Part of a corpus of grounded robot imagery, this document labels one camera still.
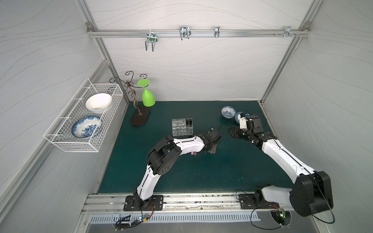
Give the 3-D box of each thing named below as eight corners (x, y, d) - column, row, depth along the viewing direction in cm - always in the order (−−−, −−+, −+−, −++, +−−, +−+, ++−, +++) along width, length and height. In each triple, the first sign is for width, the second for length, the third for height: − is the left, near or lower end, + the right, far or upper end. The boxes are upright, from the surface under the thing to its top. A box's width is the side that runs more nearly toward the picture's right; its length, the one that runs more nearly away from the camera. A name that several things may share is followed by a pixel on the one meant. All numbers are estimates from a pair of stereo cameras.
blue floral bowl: (226, 121, 111) (227, 117, 107) (218, 114, 116) (219, 110, 112) (235, 115, 115) (237, 110, 111) (227, 108, 120) (229, 104, 116)
